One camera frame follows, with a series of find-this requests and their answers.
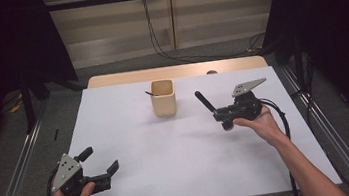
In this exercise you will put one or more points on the wooden table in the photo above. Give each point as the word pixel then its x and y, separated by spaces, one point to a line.
pixel 159 73

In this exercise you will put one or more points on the slim black makeup brush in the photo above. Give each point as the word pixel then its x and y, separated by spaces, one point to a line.
pixel 151 93

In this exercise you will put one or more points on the person's right hand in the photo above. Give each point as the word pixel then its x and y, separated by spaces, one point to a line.
pixel 265 127

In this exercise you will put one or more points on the thick black makeup brush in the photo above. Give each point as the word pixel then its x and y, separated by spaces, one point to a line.
pixel 204 100

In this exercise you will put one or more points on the beige square cup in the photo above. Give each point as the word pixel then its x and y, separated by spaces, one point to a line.
pixel 164 104

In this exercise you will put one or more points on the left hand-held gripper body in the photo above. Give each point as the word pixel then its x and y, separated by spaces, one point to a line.
pixel 65 171

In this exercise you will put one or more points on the small black floor piece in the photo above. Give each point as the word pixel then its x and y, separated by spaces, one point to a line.
pixel 55 135

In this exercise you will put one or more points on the white table sheet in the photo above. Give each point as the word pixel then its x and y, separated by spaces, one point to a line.
pixel 170 165

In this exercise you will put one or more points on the round table grommet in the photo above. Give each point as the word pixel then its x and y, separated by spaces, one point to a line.
pixel 211 72

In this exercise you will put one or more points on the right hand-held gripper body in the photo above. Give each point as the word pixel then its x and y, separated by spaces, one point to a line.
pixel 246 107

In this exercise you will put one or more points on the black metal stand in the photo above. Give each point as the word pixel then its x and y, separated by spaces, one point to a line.
pixel 28 109
pixel 299 65

